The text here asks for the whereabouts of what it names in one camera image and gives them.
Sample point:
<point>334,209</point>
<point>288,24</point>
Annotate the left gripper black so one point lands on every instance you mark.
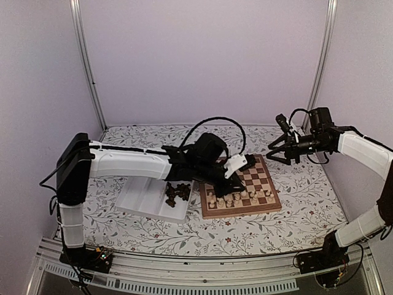
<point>229,188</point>

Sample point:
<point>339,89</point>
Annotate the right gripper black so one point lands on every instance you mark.
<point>291,150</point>

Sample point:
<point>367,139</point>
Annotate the light chess bishop piece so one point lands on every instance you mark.
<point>220,203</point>

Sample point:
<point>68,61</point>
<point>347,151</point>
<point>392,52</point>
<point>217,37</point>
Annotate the light chess king piece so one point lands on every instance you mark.
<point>237,200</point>

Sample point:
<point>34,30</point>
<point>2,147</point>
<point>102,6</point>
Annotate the wooden chess board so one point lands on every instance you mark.
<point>254,179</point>

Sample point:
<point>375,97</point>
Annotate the white plastic compartment tray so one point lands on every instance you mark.
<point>146,197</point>

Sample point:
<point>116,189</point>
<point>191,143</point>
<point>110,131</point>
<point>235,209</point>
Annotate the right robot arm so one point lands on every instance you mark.
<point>358,168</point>

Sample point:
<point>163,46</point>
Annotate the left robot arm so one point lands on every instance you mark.
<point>207,160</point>

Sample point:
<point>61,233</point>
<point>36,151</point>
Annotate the pile of dark chess pieces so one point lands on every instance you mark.
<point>181,190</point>

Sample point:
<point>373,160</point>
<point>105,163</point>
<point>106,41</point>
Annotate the floral patterned table mat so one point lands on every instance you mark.
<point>309,211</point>

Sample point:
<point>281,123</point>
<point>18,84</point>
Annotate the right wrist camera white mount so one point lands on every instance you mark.
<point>287,127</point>

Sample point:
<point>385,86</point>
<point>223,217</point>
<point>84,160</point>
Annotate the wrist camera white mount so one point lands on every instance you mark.
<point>287,127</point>
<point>239,162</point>

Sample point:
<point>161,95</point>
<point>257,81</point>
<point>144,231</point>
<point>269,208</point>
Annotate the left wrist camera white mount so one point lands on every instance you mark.
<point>239,162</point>

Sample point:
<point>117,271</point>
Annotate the right aluminium frame post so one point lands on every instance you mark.
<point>324,51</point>

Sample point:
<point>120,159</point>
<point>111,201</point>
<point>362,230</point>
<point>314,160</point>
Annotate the aluminium frame post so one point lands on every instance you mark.
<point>324,51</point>
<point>82,45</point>

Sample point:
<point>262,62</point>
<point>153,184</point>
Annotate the front aluminium rail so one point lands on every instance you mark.
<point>140,273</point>

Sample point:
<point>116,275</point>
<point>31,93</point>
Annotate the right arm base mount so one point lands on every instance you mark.
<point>332,259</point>

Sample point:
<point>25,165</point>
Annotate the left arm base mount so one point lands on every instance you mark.
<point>98,259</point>

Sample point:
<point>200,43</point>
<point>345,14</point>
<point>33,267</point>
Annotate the left aluminium frame post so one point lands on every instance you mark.
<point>82,45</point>

